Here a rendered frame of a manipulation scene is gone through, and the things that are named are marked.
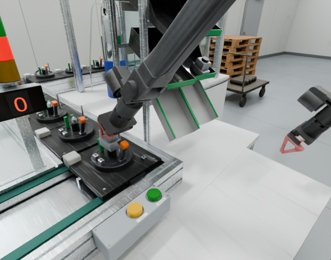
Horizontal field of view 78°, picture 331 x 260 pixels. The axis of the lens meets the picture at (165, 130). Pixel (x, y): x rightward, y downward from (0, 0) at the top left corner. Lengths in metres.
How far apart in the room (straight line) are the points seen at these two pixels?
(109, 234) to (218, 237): 0.31
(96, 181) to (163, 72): 0.39
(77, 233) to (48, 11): 3.94
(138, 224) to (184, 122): 0.45
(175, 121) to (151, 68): 0.42
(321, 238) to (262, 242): 1.37
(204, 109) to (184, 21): 0.62
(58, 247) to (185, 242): 0.32
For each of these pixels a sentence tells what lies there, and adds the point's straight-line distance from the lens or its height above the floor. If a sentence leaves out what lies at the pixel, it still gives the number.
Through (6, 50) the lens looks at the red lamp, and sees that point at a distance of 0.62.
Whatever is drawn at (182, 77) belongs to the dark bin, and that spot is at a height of 1.21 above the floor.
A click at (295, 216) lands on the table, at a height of 0.86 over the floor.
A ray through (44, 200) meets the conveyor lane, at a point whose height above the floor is 0.92.
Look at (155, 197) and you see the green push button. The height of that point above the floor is 0.97.
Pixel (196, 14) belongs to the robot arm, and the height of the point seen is 1.41.
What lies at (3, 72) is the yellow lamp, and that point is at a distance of 0.63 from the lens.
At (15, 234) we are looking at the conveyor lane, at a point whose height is 0.92.
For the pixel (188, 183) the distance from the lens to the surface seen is 0.79.
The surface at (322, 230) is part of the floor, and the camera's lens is 2.11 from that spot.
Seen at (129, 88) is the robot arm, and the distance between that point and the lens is 0.46.
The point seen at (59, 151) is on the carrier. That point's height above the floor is 0.97.
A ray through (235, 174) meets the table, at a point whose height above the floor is 0.86.
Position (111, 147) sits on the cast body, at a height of 1.04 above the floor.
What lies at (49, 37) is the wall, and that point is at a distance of 4.26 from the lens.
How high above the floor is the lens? 1.40
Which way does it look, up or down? 29 degrees down
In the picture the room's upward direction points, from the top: 1 degrees clockwise
